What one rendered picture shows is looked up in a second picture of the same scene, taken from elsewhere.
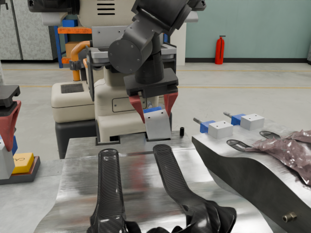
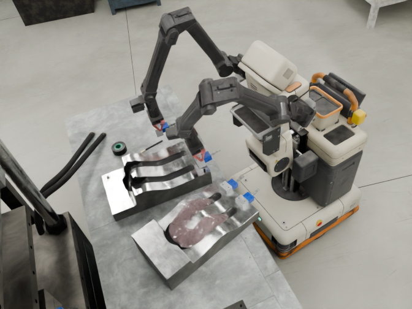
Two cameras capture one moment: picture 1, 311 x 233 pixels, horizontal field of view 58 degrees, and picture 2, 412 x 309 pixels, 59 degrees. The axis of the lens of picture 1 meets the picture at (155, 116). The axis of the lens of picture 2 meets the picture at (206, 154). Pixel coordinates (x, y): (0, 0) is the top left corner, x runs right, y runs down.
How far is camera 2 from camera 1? 1.66 m
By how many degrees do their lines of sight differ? 70
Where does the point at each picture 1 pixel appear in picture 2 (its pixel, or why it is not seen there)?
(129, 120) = (255, 149)
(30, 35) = not seen: outside the picture
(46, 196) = not seen: hidden behind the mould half
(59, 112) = not seen: hidden behind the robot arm
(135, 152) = (185, 160)
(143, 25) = (173, 130)
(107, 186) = (165, 160)
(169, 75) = (195, 148)
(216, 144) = (213, 189)
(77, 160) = (176, 147)
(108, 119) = (251, 139)
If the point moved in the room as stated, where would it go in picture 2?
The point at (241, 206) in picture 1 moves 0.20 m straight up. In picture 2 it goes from (144, 188) to (133, 160)
